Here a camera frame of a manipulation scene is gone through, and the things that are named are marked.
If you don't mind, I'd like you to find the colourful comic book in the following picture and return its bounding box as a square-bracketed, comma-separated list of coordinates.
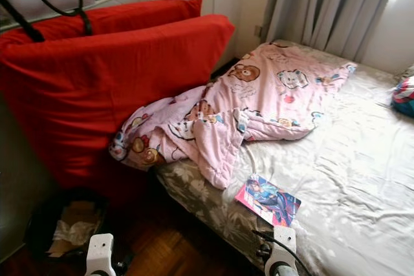
[235, 174, 302, 228]

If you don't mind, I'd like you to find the crumpled white paper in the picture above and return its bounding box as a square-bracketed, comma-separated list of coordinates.
[53, 219, 98, 246]

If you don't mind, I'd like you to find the brown cardboard piece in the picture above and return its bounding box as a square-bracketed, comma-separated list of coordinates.
[49, 200, 101, 257]

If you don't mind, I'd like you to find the black round waste bin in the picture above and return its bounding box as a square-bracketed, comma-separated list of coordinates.
[25, 187, 104, 262]

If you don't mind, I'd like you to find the bed with beige floral sheet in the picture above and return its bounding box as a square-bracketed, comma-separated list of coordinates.
[154, 38, 414, 276]

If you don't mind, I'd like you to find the pink cartoon print blanket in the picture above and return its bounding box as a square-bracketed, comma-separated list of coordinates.
[109, 41, 358, 190]

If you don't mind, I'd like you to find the thick red cushion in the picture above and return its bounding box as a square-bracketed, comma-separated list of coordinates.
[0, 14, 235, 189]

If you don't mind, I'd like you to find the stars and stripes bolster pillow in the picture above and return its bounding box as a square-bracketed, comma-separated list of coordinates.
[391, 66, 414, 119]

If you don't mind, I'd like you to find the thin red cushion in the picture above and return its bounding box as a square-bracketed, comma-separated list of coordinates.
[32, 0, 203, 41]

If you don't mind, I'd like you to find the grey pleated curtain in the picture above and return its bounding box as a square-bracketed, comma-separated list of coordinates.
[265, 0, 403, 60]

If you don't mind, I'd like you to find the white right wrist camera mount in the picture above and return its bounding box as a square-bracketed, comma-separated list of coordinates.
[264, 226, 298, 276]

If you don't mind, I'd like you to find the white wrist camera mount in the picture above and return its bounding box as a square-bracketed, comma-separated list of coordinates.
[86, 233, 117, 276]
[264, 226, 298, 276]

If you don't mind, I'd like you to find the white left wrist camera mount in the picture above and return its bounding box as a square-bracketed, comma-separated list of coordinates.
[86, 233, 117, 276]

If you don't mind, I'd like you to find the looping black cable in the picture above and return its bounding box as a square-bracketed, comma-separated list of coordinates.
[13, 0, 93, 36]

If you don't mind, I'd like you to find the straight black strap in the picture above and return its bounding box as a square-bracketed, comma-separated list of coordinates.
[0, 0, 47, 43]

